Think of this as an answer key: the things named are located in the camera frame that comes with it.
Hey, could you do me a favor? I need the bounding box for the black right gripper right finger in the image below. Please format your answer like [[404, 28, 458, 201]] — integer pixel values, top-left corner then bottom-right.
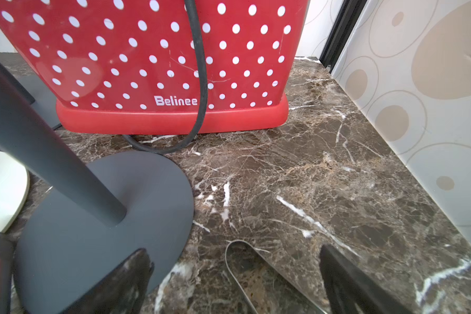
[[319, 245, 411, 313]]

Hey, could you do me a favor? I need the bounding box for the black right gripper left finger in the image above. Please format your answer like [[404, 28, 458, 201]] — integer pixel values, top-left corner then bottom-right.
[[63, 248, 154, 313]]

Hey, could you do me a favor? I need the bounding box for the cream utensil rack right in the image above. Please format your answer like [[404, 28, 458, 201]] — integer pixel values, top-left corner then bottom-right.
[[0, 152, 30, 233]]

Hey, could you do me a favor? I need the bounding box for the dark grey rack near toaster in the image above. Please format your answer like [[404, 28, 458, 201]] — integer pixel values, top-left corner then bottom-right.
[[0, 64, 194, 313]]

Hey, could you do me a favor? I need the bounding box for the red polka dot toaster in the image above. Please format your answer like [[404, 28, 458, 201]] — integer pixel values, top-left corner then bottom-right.
[[0, 1, 309, 135]]

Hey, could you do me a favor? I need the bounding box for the black toaster power cord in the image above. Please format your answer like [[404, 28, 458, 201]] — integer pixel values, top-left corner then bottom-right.
[[122, 0, 209, 155]]

